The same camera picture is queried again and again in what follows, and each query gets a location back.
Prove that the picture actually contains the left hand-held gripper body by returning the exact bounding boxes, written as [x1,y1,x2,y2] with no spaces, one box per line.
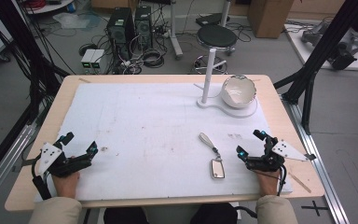
[37,141,93,179]

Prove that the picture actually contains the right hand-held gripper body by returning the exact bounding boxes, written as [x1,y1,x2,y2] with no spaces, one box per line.
[245,137,317,173]

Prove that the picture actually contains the car key with beige strap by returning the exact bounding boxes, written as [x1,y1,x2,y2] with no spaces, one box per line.
[198,132,227,180]

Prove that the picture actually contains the person's right hand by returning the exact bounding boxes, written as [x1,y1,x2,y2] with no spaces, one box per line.
[255,169,282,197]

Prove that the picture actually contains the person's left hand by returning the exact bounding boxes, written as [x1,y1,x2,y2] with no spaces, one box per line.
[51,172,81,199]

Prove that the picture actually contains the thin wooden stick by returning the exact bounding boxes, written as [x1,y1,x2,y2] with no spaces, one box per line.
[288,172,312,194]

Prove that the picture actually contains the white eggshell-shaped bowl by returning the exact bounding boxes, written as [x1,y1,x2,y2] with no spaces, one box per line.
[220,75,258,109]

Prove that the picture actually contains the white foam mat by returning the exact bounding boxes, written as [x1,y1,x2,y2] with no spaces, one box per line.
[33,81,294,203]

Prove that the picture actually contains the person's legs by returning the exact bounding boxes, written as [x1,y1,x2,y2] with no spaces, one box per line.
[103,202,239,224]

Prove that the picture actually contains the white stand with pole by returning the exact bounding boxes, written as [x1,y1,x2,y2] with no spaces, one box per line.
[193,48,259,119]

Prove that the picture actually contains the white power supply unit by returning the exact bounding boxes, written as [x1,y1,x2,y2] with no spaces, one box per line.
[80,49,97,70]
[89,49,106,71]

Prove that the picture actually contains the white floor board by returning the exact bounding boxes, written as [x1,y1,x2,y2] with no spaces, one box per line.
[283,22,358,73]

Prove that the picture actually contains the black round stool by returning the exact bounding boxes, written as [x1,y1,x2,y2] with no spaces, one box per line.
[196,23,239,58]

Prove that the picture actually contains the clear plastic sheet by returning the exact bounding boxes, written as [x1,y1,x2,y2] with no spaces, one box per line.
[52,11,103,32]

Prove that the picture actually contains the cardboard box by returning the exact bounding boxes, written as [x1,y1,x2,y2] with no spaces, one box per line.
[247,0,296,39]

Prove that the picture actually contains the grey robot equipment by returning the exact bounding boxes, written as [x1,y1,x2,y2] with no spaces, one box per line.
[300,21,358,71]

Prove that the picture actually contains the large black computer tower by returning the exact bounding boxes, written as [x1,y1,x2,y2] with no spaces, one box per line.
[106,7,136,62]

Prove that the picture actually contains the white table leg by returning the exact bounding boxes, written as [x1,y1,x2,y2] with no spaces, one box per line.
[168,0,185,61]

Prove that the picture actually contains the small black computer tower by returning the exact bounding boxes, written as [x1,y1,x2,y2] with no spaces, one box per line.
[133,5,154,50]

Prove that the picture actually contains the round white table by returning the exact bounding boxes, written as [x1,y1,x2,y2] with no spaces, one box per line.
[23,0,76,16]

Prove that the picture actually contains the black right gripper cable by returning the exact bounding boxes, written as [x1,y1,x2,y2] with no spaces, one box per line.
[275,163,289,197]

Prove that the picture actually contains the black metal frame stand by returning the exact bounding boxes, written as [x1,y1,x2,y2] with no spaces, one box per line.
[0,0,71,125]
[272,0,358,136]

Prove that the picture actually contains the coiled black cable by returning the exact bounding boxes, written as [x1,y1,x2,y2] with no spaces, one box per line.
[142,49,166,69]

